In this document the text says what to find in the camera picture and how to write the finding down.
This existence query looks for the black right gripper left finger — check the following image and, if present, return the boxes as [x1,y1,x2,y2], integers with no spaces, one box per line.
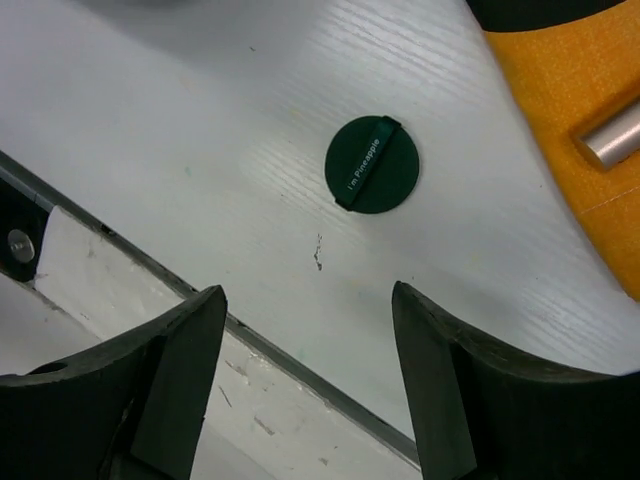
[1,286,227,479]

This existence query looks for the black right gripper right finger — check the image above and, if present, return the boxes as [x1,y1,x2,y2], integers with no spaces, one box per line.
[392,282,639,479]

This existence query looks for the dark green round compact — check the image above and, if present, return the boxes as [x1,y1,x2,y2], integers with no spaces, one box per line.
[324,116,420,214]

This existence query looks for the orange cartoon print cloth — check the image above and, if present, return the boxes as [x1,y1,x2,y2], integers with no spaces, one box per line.
[468,1,639,299]

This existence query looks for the silver metal cylinder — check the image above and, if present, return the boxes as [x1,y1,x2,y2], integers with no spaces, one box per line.
[573,98,639,171]

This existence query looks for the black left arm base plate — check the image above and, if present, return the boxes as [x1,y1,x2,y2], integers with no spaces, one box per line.
[1,180,49,283]

